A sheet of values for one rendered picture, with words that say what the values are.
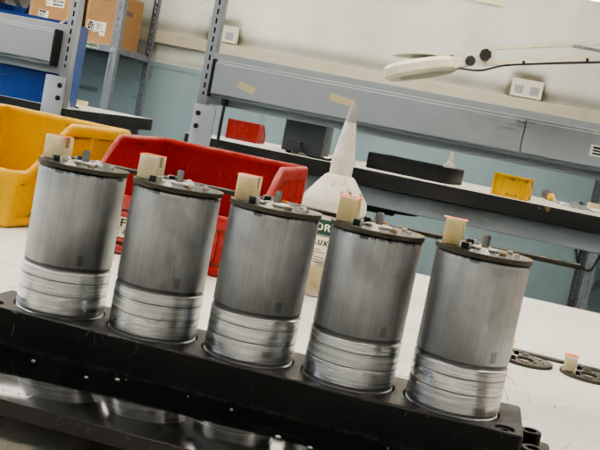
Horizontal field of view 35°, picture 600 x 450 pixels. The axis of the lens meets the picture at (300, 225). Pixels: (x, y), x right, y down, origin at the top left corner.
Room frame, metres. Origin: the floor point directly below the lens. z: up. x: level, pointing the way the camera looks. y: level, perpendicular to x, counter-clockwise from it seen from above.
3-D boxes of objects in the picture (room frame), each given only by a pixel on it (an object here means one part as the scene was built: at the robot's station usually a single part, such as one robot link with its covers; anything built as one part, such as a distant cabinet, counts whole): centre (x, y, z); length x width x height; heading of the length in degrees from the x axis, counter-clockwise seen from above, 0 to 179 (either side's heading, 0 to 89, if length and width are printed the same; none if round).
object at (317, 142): (2.70, 0.02, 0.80); 0.15 x 0.12 x 0.10; 171
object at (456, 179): (2.72, -0.29, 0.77); 0.24 x 0.16 x 0.04; 65
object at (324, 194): (0.49, -0.02, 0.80); 0.03 x 0.03 x 0.10
